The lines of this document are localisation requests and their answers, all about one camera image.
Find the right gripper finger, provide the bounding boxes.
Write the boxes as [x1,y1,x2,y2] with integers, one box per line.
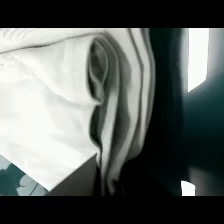
[49,153,102,197]

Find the white garment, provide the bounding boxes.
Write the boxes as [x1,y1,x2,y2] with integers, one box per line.
[0,27,157,197]

